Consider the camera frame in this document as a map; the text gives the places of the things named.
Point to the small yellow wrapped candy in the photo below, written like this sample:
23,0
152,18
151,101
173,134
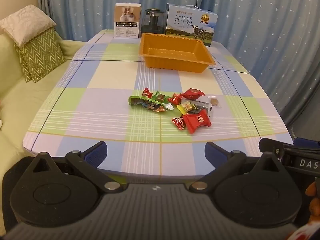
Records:
186,105

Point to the person's right hand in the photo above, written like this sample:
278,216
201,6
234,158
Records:
312,192

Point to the red pillow snack packet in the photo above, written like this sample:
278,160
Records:
192,94

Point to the square red snack packet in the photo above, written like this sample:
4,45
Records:
197,121

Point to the white product box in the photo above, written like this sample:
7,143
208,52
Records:
127,21

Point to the plaid tablecloth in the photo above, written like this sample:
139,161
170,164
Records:
105,85

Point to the small green candy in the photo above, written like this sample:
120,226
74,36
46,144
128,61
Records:
160,96

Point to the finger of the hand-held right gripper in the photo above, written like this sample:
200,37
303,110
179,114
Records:
271,146
306,143

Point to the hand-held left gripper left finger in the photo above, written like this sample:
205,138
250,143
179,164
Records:
98,152

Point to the clear black printed snack packet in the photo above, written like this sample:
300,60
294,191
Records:
203,106

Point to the small red candy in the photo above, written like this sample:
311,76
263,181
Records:
178,123
175,99
147,93

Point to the long green snack packet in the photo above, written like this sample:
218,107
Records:
147,102

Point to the blue star curtain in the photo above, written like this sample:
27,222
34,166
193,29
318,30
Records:
250,42

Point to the green chevron pillow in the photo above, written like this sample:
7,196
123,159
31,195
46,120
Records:
45,55
21,60

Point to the clear wrapped brown candy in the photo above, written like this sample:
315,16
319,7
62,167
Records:
214,101

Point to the blue milk carton box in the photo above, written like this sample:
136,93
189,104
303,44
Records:
190,25

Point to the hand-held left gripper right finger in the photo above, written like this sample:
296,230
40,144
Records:
214,153

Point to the light green sofa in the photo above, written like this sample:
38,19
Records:
22,105

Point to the cream pillow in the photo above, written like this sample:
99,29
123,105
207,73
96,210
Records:
26,23

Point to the orange plastic tray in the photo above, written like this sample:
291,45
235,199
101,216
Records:
175,52

